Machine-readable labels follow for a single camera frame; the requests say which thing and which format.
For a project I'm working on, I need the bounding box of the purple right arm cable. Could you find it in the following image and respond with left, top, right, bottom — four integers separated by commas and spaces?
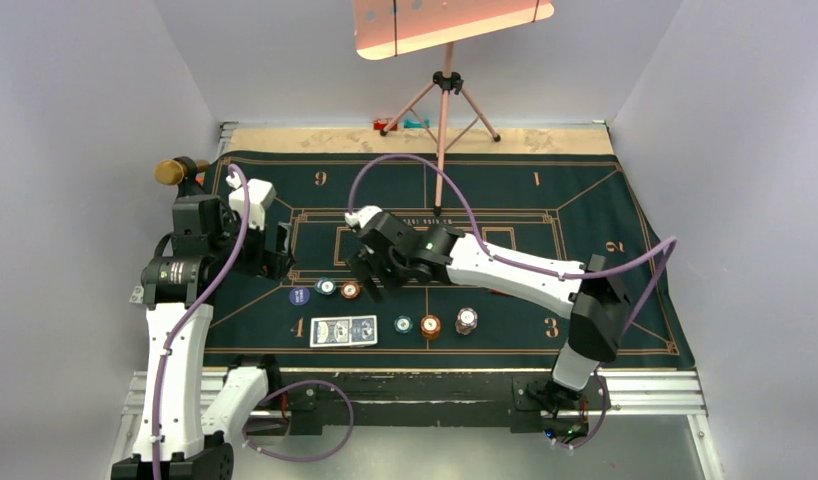
345, 154, 679, 452

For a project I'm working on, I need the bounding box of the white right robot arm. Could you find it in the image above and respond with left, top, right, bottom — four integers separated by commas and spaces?
344, 206, 632, 407

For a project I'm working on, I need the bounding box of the pink music stand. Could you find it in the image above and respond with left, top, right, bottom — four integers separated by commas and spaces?
351, 0, 556, 217

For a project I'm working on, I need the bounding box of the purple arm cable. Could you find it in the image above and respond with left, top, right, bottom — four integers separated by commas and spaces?
150, 164, 356, 480
345, 154, 679, 452

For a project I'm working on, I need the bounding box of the orange poker chip stack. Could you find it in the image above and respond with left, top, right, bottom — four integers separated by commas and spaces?
420, 314, 442, 341

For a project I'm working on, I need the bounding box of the teal clip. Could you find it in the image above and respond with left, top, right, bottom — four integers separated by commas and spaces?
403, 118, 430, 129

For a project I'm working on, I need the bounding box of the blue small blind button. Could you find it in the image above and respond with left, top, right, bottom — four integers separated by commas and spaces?
288, 287, 311, 306

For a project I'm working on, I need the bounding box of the red clip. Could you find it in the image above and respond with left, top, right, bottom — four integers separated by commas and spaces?
372, 118, 398, 131

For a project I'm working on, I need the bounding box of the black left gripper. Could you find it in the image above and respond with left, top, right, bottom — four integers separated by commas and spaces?
209, 205, 293, 280

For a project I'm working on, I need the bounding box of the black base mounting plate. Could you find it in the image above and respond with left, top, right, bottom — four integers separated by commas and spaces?
270, 369, 609, 439

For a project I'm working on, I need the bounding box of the aluminium frame rail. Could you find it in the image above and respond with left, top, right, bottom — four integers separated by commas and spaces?
111, 367, 709, 463

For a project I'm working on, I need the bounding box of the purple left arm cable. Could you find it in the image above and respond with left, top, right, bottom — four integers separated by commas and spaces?
150, 164, 356, 480

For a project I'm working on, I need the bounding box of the blue playing card deck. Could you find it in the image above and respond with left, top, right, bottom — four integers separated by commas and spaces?
309, 315, 378, 348

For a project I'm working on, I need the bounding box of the green blue poker chip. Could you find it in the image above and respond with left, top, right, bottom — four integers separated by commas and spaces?
394, 316, 413, 334
314, 277, 337, 296

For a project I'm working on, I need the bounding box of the white blue chip stack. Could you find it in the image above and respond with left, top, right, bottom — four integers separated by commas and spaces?
455, 307, 478, 335

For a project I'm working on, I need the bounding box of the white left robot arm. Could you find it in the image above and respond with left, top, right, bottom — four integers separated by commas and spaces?
110, 192, 293, 479

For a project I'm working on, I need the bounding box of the gold knob black clamp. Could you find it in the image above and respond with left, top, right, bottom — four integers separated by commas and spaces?
154, 156, 210, 198

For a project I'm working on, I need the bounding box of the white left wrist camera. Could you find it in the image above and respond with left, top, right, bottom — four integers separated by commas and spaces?
226, 173, 277, 231

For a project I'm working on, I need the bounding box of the dark green poker mat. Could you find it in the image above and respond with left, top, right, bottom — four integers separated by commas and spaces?
204, 151, 659, 369

